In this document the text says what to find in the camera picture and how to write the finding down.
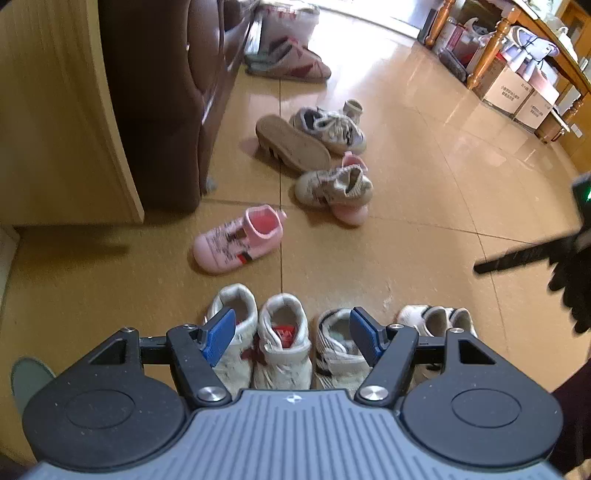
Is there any white lavender bag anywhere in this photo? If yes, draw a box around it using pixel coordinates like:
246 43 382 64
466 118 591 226
501 25 561 61

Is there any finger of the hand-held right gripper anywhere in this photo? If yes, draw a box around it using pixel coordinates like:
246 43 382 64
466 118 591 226
475 231 583 277

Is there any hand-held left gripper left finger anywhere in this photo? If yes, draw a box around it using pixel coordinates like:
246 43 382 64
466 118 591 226
88 308 236 408

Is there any brown leather sofa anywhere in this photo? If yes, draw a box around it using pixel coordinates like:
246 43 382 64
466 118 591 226
99 0 259 213

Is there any green slipper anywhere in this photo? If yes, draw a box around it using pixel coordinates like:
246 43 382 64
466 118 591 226
10 357 57 416

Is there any wooden table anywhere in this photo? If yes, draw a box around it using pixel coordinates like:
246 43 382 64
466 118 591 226
425 0 591 144

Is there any maroon clothing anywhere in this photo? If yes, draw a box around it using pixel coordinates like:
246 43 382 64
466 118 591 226
549 369 591 480

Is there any person's right hand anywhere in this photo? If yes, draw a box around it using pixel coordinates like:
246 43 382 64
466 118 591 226
549 237 591 333

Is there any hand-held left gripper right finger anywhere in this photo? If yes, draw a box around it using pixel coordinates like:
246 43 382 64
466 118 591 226
349 306 502 408

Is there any white sneaker red insole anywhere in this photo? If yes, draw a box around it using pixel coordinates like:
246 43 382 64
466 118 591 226
203 284 259 391
252 293 313 391

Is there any white grey sneaker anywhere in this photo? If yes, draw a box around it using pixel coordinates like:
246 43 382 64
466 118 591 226
255 114 332 177
289 107 367 155

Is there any pink knit baby shoe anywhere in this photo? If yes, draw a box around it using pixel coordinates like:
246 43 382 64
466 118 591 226
192 205 288 276
330 154 370 227

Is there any pink grey slipper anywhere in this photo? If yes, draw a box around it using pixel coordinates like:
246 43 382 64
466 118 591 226
244 37 296 70
245 39 332 84

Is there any pink box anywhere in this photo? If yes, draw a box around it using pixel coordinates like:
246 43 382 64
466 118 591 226
441 21 481 56

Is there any white plastic bag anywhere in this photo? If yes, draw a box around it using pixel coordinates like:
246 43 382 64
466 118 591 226
256 2 320 51

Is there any cardboard box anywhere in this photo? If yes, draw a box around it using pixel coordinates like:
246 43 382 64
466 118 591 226
478 60 539 116
512 88 561 132

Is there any dark grey bundle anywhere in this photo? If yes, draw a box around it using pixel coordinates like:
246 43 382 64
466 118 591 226
436 48 469 84

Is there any wooden shoe cabinet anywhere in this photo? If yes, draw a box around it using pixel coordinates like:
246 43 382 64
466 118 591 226
0 0 146 227

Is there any white mesh gum-sole sneaker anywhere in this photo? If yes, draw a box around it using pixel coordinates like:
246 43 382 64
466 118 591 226
396 305 478 384
314 308 370 391

